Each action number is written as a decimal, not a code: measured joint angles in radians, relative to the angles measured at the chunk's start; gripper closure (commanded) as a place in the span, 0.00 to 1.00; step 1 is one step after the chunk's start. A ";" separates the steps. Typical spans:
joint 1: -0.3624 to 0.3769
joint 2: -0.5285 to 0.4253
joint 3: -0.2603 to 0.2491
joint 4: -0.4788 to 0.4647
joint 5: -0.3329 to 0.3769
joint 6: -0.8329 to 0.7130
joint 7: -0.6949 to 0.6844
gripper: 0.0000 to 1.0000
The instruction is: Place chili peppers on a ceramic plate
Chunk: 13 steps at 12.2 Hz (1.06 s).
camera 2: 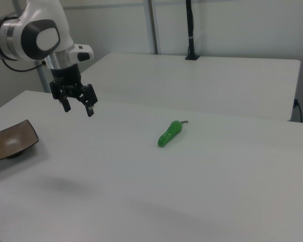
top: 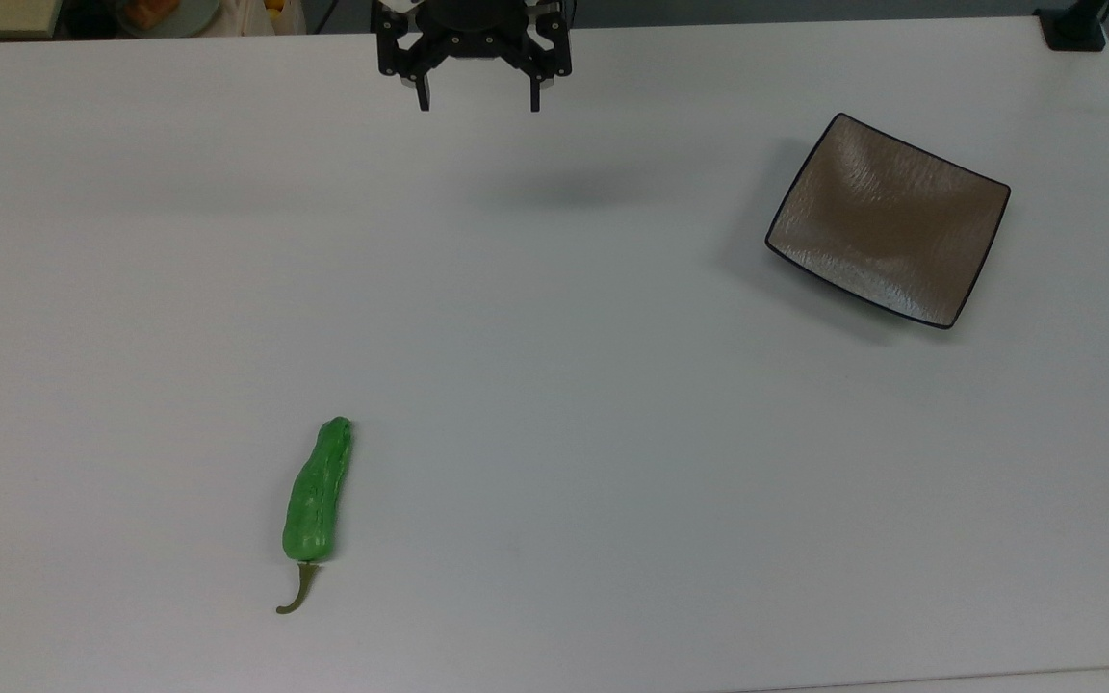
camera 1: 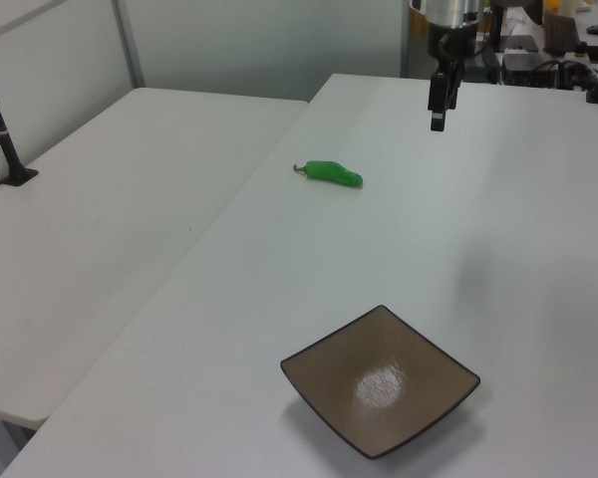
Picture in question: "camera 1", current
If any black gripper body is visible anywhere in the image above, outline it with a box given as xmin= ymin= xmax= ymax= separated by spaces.
xmin=427 ymin=22 xmax=478 ymax=76

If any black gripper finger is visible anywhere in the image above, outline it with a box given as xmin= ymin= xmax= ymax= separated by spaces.
xmin=448 ymin=62 xmax=463 ymax=112
xmin=427 ymin=71 xmax=450 ymax=133

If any green chili pepper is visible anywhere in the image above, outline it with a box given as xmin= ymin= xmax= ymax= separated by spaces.
xmin=292 ymin=158 xmax=365 ymax=190

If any brown square ceramic plate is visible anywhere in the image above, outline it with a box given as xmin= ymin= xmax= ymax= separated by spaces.
xmin=279 ymin=304 xmax=481 ymax=461

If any brown ribbed box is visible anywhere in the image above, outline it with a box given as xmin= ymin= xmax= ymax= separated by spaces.
xmin=542 ymin=9 xmax=578 ymax=55

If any white side table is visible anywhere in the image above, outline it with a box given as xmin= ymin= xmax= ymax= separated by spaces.
xmin=0 ymin=87 xmax=310 ymax=478

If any black monitor stand post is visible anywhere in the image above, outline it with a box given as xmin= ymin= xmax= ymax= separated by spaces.
xmin=490 ymin=0 xmax=507 ymax=51

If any black equipment box with cables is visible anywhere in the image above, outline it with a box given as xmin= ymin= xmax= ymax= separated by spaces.
xmin=500 ymin=49 xmax=598 ymax=91

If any grey metal partition post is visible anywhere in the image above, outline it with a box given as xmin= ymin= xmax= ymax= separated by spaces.
xmin=110 ymin=0 xmax=147 ymax=92

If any black camera stand pole white band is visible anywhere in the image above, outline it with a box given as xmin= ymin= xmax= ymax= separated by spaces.
xmin=0 ymin=52 xmax=40 ymax=188

